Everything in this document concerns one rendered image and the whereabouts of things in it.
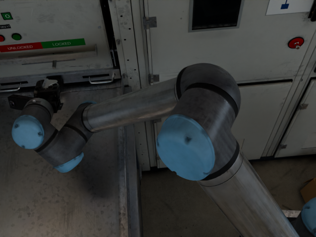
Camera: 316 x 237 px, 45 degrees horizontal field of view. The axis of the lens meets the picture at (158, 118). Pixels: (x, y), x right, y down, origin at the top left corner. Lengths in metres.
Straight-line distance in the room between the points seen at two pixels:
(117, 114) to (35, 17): 0.54
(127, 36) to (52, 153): 0.51
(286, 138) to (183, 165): 1.51
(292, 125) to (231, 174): 1.35
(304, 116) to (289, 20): 0.71
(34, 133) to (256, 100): 1.04
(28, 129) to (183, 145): 0.57
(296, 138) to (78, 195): 1.29
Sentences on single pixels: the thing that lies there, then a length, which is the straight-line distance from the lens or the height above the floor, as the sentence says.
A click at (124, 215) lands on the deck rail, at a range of 1.33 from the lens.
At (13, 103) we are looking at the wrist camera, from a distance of 1.34.
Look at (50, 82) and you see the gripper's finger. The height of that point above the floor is 1.07.
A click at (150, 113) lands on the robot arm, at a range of 0.92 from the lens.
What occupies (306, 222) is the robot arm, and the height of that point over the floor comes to 1.07.
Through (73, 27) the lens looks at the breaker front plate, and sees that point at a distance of 1.42.
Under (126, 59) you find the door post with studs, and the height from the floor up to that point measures 1.01.
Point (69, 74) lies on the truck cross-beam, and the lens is 1.59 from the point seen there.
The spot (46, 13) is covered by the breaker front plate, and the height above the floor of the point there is 1.23.
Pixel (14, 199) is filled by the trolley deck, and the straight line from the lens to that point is 1.46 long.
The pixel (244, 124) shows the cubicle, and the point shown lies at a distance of 1.94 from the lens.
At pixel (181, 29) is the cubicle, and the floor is 1.17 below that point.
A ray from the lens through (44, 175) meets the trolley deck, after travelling 1.46.
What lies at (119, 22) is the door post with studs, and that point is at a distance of 1.34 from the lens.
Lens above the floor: 2.10
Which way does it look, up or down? 57 degrees down
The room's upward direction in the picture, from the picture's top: 4 degrees counter-clockwise
